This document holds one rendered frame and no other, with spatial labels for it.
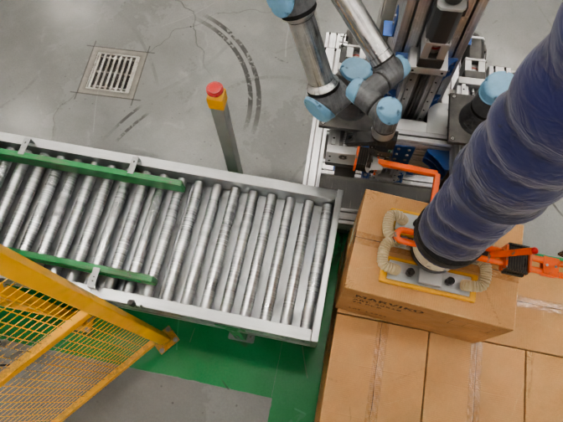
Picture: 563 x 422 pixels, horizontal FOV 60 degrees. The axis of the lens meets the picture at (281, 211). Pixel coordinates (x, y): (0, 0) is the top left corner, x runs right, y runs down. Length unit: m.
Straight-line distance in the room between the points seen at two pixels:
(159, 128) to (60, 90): 0.75
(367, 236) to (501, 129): 0.93
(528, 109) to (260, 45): 2.74
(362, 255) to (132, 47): 2.41
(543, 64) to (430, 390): 1.56
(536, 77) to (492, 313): 1.12
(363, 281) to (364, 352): 0.46
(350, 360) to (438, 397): 0.38
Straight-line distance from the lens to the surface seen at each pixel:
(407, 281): 1.80
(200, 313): 2.15
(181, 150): 3.13
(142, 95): 3.42
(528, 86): 0.94
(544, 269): 1.84
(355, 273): 1.80
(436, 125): 2.11
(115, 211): 2.44
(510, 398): 2.31
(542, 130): 0.94
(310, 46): 1.62
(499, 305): 1.90
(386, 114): 1.51
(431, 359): 2.22
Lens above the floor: 2.68
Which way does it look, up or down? 68 degrees down
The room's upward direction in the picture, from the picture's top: 4 degrees counter-clockwise
